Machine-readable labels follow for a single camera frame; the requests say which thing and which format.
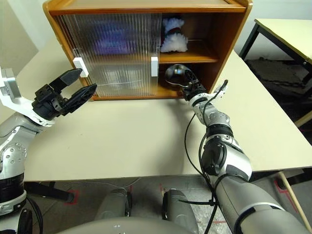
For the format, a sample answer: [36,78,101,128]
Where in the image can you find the white plush toy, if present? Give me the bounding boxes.
[159,16,189,53]

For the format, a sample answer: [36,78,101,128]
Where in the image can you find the black glossy round bowl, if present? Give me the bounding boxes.
[164,64,190,92]

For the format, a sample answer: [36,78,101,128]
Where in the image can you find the grey robot thigh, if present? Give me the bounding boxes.
[162,189,199,234]
[94,189,130,221]

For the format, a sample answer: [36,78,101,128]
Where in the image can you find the grey robot torso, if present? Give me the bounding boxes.
[55,215,195,234]

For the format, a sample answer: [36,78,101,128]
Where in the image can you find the beige wooden stick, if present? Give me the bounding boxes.
[277,170,309,234]

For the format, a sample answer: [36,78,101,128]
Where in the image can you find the grey robot right thigh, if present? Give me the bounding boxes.
[162,189,199,234]

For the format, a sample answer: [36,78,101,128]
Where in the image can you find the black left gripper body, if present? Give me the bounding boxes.
[31,83,74,121]

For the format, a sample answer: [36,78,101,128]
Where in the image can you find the dark grey floor mat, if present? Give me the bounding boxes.
[243,57,312,98]

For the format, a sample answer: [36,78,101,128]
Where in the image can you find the brown wooden cabinet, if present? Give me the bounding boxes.
[42,0,254,101]

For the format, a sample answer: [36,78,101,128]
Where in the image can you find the white door handle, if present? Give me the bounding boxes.
[151,56,159,78]
[73,57,89,78]

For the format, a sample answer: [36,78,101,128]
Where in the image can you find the beige table black legs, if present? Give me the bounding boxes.
[239,18,312,128]

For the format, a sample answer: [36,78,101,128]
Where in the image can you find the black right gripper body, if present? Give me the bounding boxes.
[181,80,208,100]

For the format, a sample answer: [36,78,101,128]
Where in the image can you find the clear ribbed sliding door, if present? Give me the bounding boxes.
[72,13,163,98]
[52,13,162,98]

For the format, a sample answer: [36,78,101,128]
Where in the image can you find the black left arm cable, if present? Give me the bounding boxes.
[23,196,44,234]

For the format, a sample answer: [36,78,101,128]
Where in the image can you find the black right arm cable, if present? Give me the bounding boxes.
[184,80,229,234]

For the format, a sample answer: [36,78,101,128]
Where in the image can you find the purple tissue pack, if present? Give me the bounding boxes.
[91,21,152,56]

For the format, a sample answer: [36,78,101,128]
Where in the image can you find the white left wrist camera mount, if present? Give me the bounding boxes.
[0,67,56,127]

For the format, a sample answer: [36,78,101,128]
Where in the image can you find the grey robot left thigh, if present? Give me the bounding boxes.
[94,189,130,221]

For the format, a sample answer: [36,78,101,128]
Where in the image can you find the black table foot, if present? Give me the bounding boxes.
[24,181,75,203]

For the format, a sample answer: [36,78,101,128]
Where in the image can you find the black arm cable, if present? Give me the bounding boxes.
[23,196,44,234]
[184,80,229,234]

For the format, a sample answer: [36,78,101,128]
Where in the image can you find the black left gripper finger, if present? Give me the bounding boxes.
[50,68,83,95]
[65,83,98,113]

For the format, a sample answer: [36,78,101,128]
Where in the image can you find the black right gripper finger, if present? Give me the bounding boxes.
[184,69,199,85]

